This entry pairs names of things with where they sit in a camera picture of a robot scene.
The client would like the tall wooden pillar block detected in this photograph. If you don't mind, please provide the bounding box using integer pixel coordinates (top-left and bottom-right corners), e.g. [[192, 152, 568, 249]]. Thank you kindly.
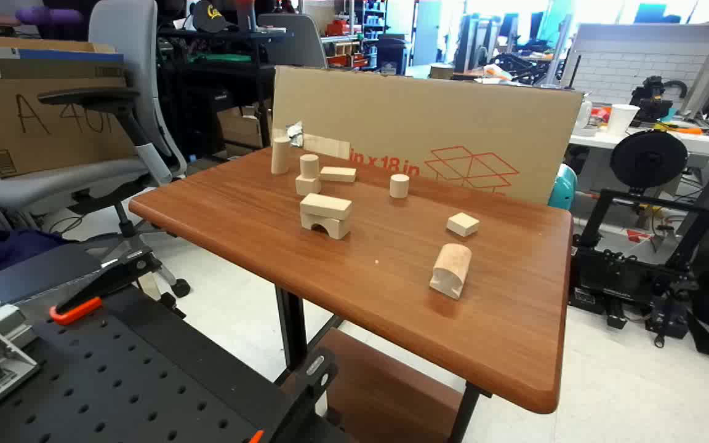
[[268, 135, 295, 178]]

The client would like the black clamp with orange handle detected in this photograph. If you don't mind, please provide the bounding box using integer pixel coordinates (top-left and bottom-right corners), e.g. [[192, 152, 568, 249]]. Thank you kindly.
[[46, 249, 164, 328]]

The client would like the black 3D printer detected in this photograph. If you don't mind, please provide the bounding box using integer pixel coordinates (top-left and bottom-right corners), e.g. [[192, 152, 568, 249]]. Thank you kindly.
[[568, 127, 709, 331]]

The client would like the dark mesh office chair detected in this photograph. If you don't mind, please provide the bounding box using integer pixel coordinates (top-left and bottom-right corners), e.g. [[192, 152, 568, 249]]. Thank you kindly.
[[255, 10, 329, 72]]

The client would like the black perforated metal board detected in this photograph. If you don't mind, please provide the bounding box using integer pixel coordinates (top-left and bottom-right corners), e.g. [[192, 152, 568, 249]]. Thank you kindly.
[[0, 285, 340, 443]]

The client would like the white perforated panel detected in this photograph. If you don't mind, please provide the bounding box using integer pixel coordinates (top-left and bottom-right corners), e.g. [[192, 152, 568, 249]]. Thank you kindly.
[[574, 23, 709, 105]]

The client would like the cardboard box with red print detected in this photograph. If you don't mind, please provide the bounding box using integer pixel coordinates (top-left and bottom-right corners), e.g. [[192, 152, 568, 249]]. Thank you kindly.
[[271, 64, 586, 206]]

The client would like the flat rectangular wooden block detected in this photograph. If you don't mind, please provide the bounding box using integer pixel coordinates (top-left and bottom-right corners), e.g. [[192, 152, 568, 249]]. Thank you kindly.
[[317, 165, 360, 185]]

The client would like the grey office chair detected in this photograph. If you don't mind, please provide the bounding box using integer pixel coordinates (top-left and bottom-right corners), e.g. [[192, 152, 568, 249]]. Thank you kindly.
[[0, 0, 195, 301]]

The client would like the small wooden cylinder block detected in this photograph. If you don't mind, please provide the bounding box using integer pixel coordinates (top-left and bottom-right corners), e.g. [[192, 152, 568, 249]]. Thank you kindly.
[[297, 152, 323, 180]]

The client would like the small wooden cube block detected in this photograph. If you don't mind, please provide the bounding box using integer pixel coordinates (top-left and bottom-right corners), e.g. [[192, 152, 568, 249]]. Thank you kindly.
[[292, 173, 323, 200]]

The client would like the half-round wooden block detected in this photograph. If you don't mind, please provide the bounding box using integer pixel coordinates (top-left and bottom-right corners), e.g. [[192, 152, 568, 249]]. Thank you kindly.
[[428, 240, 476, 301]]

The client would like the white desk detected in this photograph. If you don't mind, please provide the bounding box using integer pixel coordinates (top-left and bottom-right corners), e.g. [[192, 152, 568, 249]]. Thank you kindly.
[[568, 121, 709, 173]]

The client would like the wooden lower shelf board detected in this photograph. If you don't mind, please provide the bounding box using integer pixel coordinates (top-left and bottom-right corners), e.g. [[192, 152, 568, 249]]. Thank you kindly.
[[317, 329, 466, 443]]

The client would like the wooden arch block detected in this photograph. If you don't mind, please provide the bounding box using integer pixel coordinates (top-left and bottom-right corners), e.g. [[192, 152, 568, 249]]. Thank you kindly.
[[297, 192, 355, 240]]

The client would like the small square wooden block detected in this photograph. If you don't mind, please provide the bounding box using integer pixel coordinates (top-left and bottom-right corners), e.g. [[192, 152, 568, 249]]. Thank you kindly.
[[444, 212, 482, 240]]

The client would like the long wooden plank block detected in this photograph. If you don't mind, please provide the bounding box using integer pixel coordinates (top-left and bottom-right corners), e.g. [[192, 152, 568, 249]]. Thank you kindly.
[[300, 131, 352, 163]]

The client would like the cardboard box with handwriting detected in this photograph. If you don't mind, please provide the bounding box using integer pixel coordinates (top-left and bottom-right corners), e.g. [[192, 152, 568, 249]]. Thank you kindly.
[[0, 35, 141, 180]]

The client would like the teal ball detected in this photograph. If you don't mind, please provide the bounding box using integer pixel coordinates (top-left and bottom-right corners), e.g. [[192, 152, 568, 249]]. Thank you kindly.
[[546, 163, 578, 212]]

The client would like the short wooden cylinder block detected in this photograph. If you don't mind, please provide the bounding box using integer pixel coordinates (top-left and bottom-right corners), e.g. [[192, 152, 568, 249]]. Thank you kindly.
[[386, 173, 414, 201]]

